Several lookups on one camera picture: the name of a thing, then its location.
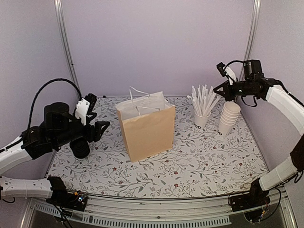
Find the floral table mat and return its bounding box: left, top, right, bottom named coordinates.
left=48, top=97, right=267, bottom=199

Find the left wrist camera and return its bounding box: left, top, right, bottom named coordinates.
left=74, top=93, right=97, bottom=125

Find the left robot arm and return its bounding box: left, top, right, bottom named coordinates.
left=0, top=99, right=110, bottom=208

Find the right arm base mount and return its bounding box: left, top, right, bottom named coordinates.
left=228, top=178, right=270, bottom=223

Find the stack of white paper cups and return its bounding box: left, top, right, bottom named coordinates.
left=218, top=101, right=241, bottom=137

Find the brown paper bag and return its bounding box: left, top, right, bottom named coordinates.
left=115, top=86, right=175, bottom=162

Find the bundle of wrapped straws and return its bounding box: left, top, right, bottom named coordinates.
left=187, top=85, right=220, bottom=117

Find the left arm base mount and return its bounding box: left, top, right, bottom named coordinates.
left=46, top=177, right=87, bottom=211

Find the left aluminium frame post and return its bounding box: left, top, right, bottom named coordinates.
left=54, top=0, right=80, bottom=89

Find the front aluminium rail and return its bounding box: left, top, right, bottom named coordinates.
left=21, top=187, right=300, bottom=228

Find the right aluminium frame post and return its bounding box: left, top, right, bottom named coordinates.
left=239, top=0, right=261, bottom=62

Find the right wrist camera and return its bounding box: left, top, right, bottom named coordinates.
left=216, top=62, right=238, bottom=85

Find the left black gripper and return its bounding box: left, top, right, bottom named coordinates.
left=53, top=113, right=110, bottom=148

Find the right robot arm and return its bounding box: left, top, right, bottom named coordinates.
left=214, top=59, right=304, bottom=207

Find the cup holding straws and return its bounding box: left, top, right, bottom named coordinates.
left=194, top=112, right=211, bottom=130

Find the aluminium frame post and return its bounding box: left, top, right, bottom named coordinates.
left=239, top=0, right=261, bottom=62
left=54, top=0, right=80, bottom=89

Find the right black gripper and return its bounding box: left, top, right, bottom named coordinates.
left=214, top=80, right=256, bottom=101

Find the stack of black lids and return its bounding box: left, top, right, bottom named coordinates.
left=69, top=138, right=90, bottom=159

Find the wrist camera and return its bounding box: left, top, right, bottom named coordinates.
left=74, top=93, right=97, bottom=125
left=216, top=62, right=238, bottom=85

